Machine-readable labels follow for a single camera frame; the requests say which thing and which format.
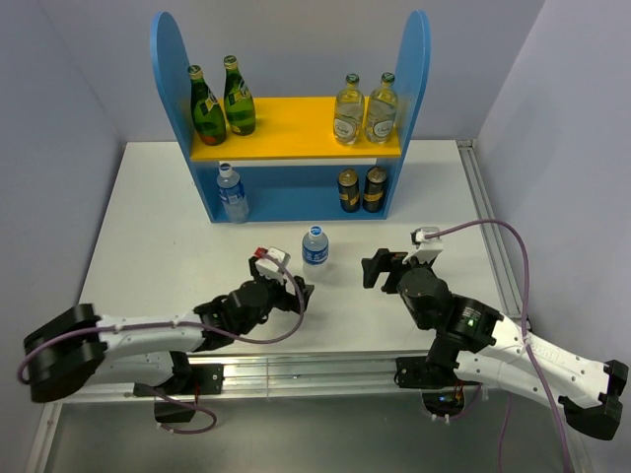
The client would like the plastic water bottle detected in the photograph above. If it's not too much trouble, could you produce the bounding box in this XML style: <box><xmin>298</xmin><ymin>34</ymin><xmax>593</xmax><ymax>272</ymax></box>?
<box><xmin>217</xmin><ymin>163</ymin><xmax>249</xmax><ymax>223</ymax></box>
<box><xmin>302</xmin><ymin>225</ymin><xmax>329</xmax><ymax>281</ymax></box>

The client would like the plastic water bottle front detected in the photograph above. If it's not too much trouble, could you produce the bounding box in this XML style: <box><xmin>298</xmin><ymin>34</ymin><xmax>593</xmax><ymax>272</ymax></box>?
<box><xmin>217</xmin><ymin>163</ymin><xmax>249</xmax><ymax>223</ymax></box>

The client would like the clear glass bottle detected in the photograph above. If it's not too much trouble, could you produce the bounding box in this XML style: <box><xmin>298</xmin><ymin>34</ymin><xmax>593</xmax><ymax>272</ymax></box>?
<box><xmin>364</xmin><ymin>72</ymin><xmax>398</xmax><ymax>144</ymax></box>
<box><xmin>333</xmin><ymin>73</ymin><xmax>365</xmax><ymax>145</ymax></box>

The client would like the green glass bottle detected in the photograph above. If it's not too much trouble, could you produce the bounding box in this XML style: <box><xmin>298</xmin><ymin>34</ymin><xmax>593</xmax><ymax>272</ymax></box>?
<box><xmin>224</xmin><ymin>55</ymin><xmax>256</xmax><ymax>136</ymax></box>
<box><xmin>187</xmin><ymin>64</ymin><xmax>227</xmax><ymax>146</ymax></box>

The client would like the green glass bottle front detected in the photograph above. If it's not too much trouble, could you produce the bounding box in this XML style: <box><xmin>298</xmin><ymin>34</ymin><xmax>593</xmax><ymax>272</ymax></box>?
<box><xmin>224</xmin><ymin>55</ymin><xmax>256</xmax><ymax>136</ymax></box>

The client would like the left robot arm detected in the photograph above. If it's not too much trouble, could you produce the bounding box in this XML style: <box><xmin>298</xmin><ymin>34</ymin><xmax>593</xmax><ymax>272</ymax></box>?
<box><xmin>17</xmin><ymin>276</ymin><xmax>315</xmax><ymax>403</ymax></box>

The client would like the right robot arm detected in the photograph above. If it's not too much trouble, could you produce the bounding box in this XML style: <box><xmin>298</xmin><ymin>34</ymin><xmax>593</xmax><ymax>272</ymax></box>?
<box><xmin>362</xmin><ymin>248</ymin><xmax>629</xmax><ymax>440</ymax></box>

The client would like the blue and yellow shelf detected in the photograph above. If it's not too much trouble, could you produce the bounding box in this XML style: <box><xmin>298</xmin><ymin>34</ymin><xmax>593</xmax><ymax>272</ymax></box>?
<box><xmin>150</xmin><ymin>10</ymin><xmax>432</xmax><ymax>223</ymax></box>

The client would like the right black can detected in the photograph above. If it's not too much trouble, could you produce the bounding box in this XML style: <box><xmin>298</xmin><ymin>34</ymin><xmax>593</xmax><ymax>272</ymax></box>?
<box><xmin>362</xmin><ymin>166</ymin><xmax>387</xmax><ymax>213</ymax></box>

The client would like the black can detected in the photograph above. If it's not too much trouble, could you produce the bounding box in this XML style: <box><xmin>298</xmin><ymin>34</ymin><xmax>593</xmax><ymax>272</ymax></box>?
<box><xmin>362</xmin><ymin>166</ymin><xmax>387</xmax><ymax>213</ymax></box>
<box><xmin>337</xmin><ymin>168</ymin><xmax>361</xmax><ymax>213</ymax></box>

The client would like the left black can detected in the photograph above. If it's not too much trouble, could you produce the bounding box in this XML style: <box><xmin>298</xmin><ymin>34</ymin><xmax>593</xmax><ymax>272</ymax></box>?
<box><xmin>337</xmin><ymin>168</ymin><xmax>361</xmax><ymax>213</ymax></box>

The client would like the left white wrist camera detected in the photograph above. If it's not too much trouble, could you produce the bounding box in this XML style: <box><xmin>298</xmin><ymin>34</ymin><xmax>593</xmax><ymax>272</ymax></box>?
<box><xmin>254</xmin><ymin>246</ymin><xmax>291</xmax><ymax>283</ymax></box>

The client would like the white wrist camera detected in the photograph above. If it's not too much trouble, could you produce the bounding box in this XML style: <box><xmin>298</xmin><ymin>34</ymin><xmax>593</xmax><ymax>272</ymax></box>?
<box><xmin>403</xmin><ymin>227</ymin><xmax>444</xmax><ymax>267</ymax></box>
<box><xmin>254</xmin><ymin>246</ymin><xmax>291</xmax><ymax>283</ymax></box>

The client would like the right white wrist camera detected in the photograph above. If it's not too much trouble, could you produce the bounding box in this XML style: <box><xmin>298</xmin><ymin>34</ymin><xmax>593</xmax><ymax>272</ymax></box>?
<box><xmin>403</xmin><ymin>227</ymin><xmax>444</xmax><ymax>267</ymax></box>

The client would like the aluminium front rail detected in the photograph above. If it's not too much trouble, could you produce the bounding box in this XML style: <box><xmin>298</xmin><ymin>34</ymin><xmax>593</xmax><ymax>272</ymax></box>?
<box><xmin>46</xmin><ymin>349</ymin><xmax>494</xmax><ymax>403</ymax></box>

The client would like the aluminium side rail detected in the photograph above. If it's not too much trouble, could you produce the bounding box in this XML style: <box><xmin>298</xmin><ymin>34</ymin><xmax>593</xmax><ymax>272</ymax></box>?
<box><xmin>456</xmin><ymin>140</ymin><xmax>522</xmax><ymax>319</ymax></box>

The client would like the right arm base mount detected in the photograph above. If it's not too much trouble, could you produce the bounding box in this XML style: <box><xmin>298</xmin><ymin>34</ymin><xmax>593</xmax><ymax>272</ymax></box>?
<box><xmin>393</xmin><ymin>356</ymin><xmax>482</xmax><ymax>425</ymax></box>

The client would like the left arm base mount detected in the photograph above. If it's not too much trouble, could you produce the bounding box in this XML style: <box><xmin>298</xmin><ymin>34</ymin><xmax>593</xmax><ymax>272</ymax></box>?
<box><xmin>132</xmin><ymin>364</ymin><xmax>224</xmax><ymax>436</ymax></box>

